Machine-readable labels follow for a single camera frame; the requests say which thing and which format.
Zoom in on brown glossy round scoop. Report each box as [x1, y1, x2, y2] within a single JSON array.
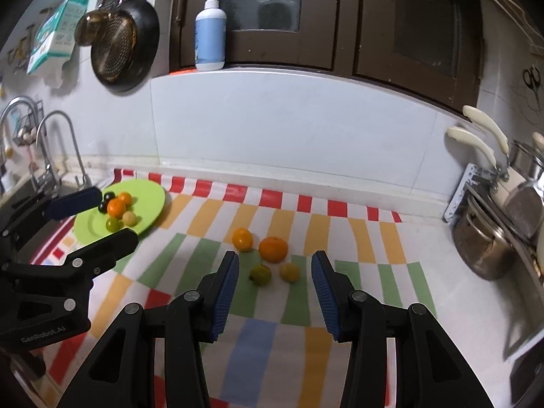
[[75, 10, 112, 47]]

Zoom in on large orange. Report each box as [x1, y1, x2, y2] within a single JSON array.
[[259, 236, 289, 264]]

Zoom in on black scissors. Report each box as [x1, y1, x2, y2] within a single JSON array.
[[522, 65, 542, 110]]

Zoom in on small orange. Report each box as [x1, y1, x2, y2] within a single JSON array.
[[232, 228, 254, 252]]

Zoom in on blue white pump bottle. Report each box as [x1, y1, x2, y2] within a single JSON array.
[[194, 0, 227, 72]]

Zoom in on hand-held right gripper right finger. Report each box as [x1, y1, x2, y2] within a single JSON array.
[[310, 251, 496, 408]]

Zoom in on wire sink caddy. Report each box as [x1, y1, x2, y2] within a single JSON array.
[[12, 101, 46, 146]]

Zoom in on green plate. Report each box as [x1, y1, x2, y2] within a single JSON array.
[[73, 179, 167, 245]]

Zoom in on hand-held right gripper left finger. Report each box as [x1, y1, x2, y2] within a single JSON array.
[[55, 251, 241, 408]]

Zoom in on large steel pot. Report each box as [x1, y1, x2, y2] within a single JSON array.
[[452, 203, 517, 282]]

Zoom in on black appliance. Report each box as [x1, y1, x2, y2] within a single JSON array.
[[509, 340, 544, 405]]

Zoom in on metal faucet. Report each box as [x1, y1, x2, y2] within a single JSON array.
[[0, 96, 40, 145], [36, 110, 93, 191]]

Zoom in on steel pot with lid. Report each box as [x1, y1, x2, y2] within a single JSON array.
[[508, 131, 544, 181]]

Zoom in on black frying pan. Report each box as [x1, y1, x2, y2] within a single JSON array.
[[90, 0, 160, 93]]

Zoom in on brass perforated strainer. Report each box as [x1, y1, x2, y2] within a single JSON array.
[[91, 13, 139, 84]]

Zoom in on striped colourful tablecloth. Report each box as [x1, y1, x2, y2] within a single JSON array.
[[30, 168, 438, 408]]

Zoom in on saucepans with cream handles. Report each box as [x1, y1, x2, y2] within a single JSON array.
[[444, 163, 544, 290]]

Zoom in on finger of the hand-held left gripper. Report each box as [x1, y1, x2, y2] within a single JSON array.
[[0, 186, 103, 244], [63, 228, 140, 282]]

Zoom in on dark brown window frame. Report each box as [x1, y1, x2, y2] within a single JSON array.
[[352, 0, 486, 116], [169, 0, 354, 74]]

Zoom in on white wire rack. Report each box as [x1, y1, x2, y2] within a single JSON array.
[[483, 0, 544, 54]]

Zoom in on steel sink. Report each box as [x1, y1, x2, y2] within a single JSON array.
[[0, 176, 64, 226]]

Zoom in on teal white paper box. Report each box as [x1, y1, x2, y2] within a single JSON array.
[[26, 0, 92, 75]]

